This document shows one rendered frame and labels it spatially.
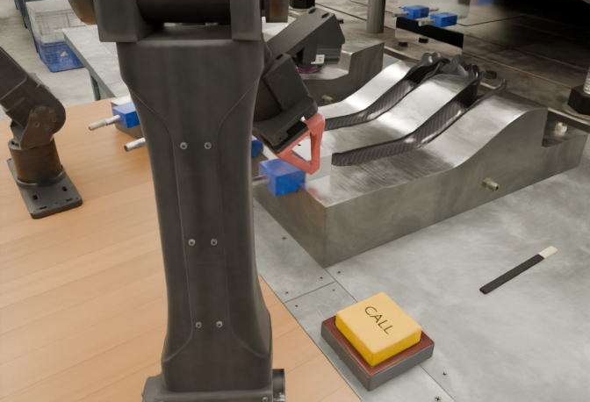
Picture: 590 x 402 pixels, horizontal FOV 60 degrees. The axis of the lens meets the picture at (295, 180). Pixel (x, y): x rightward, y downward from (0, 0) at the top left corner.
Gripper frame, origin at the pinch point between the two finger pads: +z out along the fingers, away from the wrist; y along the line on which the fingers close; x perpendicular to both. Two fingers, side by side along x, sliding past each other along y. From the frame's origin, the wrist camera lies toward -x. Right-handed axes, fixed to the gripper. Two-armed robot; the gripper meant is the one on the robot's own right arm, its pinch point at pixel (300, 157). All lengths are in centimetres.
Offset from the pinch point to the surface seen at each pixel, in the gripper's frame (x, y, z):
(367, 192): -2.7, -8.2, 3.6
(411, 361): 7.1, -24.7, 7.0
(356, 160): -6.4, 0.1, 6.6
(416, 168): -11.0, -6.1, 8.7
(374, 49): -34, 34, 19
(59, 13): 6, 348, 58
